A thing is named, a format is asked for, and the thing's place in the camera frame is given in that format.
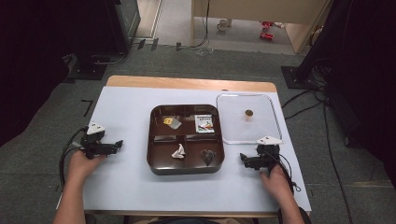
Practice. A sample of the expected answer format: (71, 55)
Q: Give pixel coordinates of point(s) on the white packet with colourful print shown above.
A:
(204, 123)

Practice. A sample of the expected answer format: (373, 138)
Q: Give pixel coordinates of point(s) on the clear lid with gold knob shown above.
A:
(236, 124)

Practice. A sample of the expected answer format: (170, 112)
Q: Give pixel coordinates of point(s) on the wooden table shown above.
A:
(186, 83)

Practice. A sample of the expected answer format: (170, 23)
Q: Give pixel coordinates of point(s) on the dark curtain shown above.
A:
(370, 77)
(31, 62)

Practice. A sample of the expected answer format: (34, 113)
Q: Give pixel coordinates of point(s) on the white cup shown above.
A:
(223, 25)

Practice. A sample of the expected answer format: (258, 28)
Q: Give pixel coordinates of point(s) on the white folded packet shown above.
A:
(179, 152)

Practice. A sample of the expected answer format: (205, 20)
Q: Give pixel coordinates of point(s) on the red object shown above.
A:
(267, 24)
(266, 36)

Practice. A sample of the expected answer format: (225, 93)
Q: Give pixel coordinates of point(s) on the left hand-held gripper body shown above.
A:
(93, 146)

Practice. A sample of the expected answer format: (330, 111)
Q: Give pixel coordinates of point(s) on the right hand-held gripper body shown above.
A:
(266, 155)

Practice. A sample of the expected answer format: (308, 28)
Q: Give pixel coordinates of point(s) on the person's left hand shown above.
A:
(81, 166)

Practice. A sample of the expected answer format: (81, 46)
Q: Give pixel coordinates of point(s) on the dark crumpled packet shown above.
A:
(208, 156)

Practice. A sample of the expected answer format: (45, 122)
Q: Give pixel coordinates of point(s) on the black stand with base plate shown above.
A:
(88, 72)

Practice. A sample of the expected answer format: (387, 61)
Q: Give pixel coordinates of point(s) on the black slanted stand with base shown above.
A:
(306, 67)

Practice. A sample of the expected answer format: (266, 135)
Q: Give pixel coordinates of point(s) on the person's right hand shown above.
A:
(275, 183)

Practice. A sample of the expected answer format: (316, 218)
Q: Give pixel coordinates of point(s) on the brown compartment tray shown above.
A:
(162, 155)

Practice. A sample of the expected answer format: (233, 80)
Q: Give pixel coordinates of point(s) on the pale blue table cover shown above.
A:
(124, 180)

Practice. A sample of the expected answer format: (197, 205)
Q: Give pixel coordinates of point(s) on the yellow packet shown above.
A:
(167, 121)

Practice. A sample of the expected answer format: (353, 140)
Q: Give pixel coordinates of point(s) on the beige wooden furniture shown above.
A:
(249, 11)

